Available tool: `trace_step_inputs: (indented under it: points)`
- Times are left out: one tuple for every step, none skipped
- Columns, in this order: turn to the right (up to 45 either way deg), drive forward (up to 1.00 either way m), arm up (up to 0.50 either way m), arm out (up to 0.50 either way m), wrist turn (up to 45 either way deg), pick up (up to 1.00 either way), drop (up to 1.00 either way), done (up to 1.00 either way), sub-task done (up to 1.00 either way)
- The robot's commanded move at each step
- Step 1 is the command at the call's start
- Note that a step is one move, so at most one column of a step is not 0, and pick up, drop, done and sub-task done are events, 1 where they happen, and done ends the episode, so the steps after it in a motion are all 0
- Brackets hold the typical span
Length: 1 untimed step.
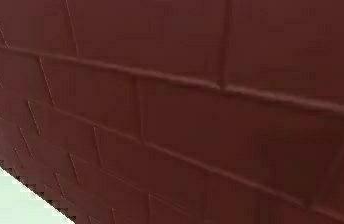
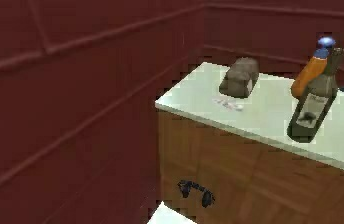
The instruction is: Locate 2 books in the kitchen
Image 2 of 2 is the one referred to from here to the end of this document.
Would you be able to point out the brown bread loaf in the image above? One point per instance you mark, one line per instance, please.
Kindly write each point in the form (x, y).
(240, 78)

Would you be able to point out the wooden cabinet with white top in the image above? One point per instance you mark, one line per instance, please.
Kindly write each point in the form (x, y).
(266, 186)

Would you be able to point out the dark wine bottle with label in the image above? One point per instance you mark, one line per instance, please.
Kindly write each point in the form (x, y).
(313, 110)

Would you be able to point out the orange bottle with blue cap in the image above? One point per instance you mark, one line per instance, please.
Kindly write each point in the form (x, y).
(308, 75)

